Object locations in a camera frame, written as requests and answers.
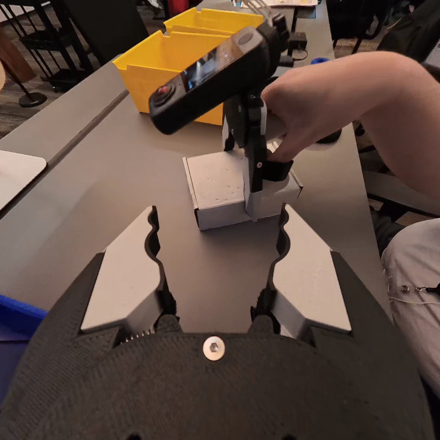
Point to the black metal rack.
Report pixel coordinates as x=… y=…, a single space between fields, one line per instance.
x=65 y=80

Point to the black chair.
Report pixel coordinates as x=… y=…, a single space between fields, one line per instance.
x=354 y=17

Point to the blue plastic bin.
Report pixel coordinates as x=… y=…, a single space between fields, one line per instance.
x=17 y=319

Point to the small blue object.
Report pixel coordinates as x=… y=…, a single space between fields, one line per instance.
x=319 y=61

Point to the person's right hand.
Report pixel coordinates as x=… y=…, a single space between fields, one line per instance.
x=316 y=103

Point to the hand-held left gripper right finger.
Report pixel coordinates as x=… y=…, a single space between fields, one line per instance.
x=309 y=275

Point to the yellow plastic bin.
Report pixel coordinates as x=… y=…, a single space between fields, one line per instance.
x=206 y=20
x=144 y=82

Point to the white cardboard box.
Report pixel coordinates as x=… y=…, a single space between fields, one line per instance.
x=213 y=182

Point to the person's right forearm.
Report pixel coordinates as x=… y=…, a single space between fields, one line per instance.
x=398 y=113

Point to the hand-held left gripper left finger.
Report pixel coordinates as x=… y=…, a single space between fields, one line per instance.
x=127 y=275

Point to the person's grey trousers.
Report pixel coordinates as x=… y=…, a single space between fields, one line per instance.
x=412 y=261

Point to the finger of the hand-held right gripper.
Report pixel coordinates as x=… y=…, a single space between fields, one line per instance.
x=256 y=206
x=227 y=141

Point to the black power adapter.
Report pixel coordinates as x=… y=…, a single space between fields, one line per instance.
x=297 y=40

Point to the black round-base post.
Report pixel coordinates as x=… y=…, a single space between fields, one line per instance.
x=32 y=99

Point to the printed papers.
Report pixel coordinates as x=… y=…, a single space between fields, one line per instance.
x=292 y=2

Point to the white flat board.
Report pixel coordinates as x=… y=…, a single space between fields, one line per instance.
x=17 y=172

